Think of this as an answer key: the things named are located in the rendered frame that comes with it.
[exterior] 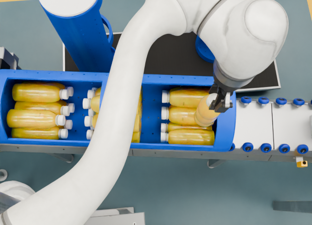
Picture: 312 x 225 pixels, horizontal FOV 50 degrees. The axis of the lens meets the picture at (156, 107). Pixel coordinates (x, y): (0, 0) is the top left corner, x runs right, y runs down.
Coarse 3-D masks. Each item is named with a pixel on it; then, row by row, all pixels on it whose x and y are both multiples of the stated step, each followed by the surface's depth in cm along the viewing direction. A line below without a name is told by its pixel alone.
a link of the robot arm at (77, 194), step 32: (160, 0) 57; (192, 0) 56; (128, 32) 56; (160, 32) 58; (128, 64) 54; (128, 96) 52; (96, 128) 51; (128, 128) 51; (96, 160) 48; (64, 192) 46; (96, 192) 47; (32, 224) 43; (64, 224) 45
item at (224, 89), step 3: (213, 72) 74; (213, 75) 74; (216, 78) 72; (216, 81) 73; (219, 81) 72; (219, 84) 73; (222, 84) 72; (222, 87) 73; (225, 87) 72; (228, 87) 72; (231, 87) 71; (234, 87) 71; (237, 87) 72; (240, 87) 74; (222, 90) 76; (225, 90) 74; (228, 90) 73; (231, 90) 73; (234, 90) 73; (222, 93) 76; (225, 93) 75; (231, 93) 75
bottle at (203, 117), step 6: (204, 96) 99; (204, 102) 96; (198, 108) 100; (204, 108) 96; (198, 114) 103; (204, 114) 98; (210, 114) 97; (216, 114) 97; (198, 120) 107; (204, 120) 103; (210, 120) 102; (204, 126) 110
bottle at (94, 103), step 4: (96, 96) 121; (88, 100) 122; (92, 100) 120; (96, 100) 120; (88, 104) 121; (92, 104) 120; (96, 104) 120; (92, 108) 121; (96, 108) 120; (136, 112) 120
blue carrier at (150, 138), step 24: (0, 72) 122; (24, 72) 123; (48, 72) 123; (72, 72) 125; (0, 96) 115; (72, 96) 141; (144, 96) 140; (0, 120) 116; (72, 120) 141; (144, 120) 141; (168, 120) 141; (216, 120) 141; (24, 144) 126; (48, 144) 124; (72, 144) 123; (144, 144) 121; (168, 144) 121; (216, 144) 119
